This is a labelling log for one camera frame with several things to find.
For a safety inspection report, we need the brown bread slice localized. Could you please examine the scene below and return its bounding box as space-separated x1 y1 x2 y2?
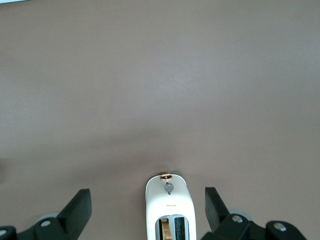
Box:
159 217 173 240

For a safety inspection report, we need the cream white toaster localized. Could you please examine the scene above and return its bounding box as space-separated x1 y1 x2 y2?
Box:
145 172 196 240

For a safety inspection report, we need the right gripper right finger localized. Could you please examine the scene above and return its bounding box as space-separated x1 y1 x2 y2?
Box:
199 186 311 240

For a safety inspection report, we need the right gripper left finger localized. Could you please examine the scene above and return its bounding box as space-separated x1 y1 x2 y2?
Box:
0 188 92 240

